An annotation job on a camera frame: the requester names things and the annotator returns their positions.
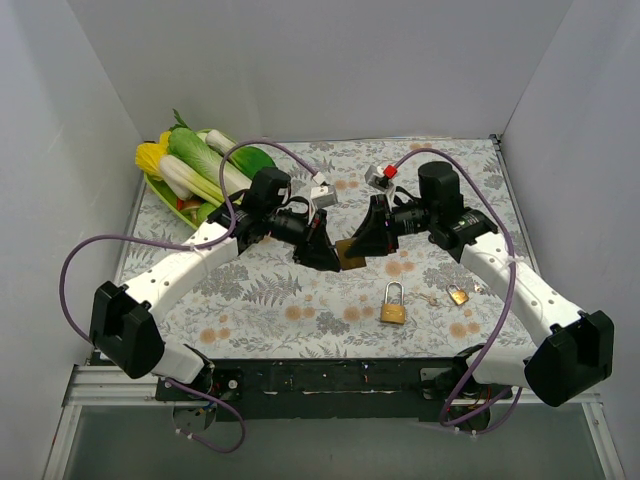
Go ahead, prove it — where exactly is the large brass padlock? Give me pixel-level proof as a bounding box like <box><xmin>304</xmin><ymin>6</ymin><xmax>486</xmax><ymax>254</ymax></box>
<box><xmin>446</xmin><ymin>284</ymin><xmax>469</xmax><ymax>306</ymax></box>

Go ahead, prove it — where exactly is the celery stalk bunch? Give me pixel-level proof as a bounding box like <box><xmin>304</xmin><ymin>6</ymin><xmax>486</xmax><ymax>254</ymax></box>
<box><xmin>158</xmin><ymin>155</ymin><xmax>224</xmax><ymax>204</ymax></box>

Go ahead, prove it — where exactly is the floral patterned table mat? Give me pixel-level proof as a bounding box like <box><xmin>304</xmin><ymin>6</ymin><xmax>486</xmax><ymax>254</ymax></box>
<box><xmin>158</xmin><ymin>138</ymin><xmax>528</xmax><ymax>358</ymax></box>

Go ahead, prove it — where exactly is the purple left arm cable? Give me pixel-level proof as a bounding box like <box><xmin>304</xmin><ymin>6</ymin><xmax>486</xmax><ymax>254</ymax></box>
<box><xmin>58</xmin><ymin>139</ymin><xmax>326</xmax><ymax>454</ymax></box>

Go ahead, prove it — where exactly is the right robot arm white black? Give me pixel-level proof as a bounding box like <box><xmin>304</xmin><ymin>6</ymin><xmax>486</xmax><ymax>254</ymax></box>
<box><xmin>346</xmin><ymin>161</ymin><xmax>614</xmax><ymax>407</ymax></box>

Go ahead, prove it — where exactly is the long shackle brass padlock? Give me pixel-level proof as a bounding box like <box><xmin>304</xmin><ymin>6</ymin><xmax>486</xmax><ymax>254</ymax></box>
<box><xmin>380</xmin><ymin>281</ymin><xmax>406</xmax><ymax>325</ymax></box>

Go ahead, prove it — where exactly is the green cabbage head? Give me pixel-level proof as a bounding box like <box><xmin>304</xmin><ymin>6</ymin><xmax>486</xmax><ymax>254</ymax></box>
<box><xmin>196</xmin><ymin>202</ymin><xmax>217</xmax><ymax>225</ymax></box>

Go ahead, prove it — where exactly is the yellow corn leafy vegetable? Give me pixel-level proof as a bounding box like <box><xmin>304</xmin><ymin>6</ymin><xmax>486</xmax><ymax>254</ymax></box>
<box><xmin>135</xmin><ymin>131</ymin><xmax>171</xmax><ymax>181</ymax></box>

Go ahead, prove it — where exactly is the right wrist camera grey red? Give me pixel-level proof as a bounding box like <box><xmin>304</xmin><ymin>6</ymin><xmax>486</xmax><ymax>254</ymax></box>
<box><xmin>365</xmin><ymin>165</ymin><xmax>397</xmax><ymax>198</ymax></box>

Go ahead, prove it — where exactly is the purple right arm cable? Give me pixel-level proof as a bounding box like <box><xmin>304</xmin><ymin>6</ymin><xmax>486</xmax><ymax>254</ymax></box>
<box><xmin>389</xmin><ymin>147</ymin><xmax>516</xmax><ymax>434</ymax></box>

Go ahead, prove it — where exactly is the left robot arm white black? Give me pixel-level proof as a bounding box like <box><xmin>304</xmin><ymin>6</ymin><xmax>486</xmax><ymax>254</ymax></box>
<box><xmin>89</xmin><ymin>167</ymin><xmax>340</xmax><ymax>400</ymax></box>

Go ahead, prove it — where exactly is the bok choy dark green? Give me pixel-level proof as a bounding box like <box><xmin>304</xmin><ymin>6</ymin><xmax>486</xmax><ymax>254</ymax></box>
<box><xmin>204</xmin><ymin>129</ymin><xmax>276</xmax><ymax>179</ymax></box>

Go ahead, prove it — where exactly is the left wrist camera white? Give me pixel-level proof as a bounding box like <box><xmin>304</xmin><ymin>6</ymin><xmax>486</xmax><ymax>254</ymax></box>
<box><xmin>309</xmin><ymin>172</ymin><xmax>338</xmax><ymax>216</ymax></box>

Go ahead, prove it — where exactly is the small brass padlock shackle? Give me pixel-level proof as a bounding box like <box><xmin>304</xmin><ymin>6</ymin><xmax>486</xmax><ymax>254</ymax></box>
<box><xmin>334</xmin><ymin>238</ymin><xmax>367</xmax><ymax>272</ymax></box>

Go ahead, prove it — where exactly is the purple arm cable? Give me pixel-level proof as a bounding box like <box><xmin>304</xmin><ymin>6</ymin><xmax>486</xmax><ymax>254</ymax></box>
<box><xmin>58</xmin><ymin>139</ymin><xmax>326</xmax><ymax>454</ymax></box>
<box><xmin>389</xmin><ymin>147</ymin><xmax>516</xmax><ymax>434</ymax></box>

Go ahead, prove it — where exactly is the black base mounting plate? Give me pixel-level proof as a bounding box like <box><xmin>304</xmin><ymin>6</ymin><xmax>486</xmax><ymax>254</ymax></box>
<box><xmin>154</xmin><ymin>344</ymin><xmax>516</xmax><ymax>422</ymax></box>

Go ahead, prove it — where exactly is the green plastic tray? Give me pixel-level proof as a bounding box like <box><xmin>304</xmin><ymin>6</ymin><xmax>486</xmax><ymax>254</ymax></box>
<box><xmin>143</xmin><ymin>127</ymin><xmax>279</xmax><ymax>230</ymax></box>

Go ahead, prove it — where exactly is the brown mushroom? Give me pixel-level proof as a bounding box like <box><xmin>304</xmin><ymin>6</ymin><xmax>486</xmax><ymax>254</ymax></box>
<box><xmin>180</xmin><ymin>198</ymin><xmax>203</xmax><ymax>224</ymax></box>

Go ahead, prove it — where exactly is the napa cabbage green white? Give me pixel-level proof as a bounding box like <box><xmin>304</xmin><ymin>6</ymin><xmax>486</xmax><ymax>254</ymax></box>
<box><xmin>168</xmin><ymin>128</ymin><xmax>251</xmax><ymax>194</ymax></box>

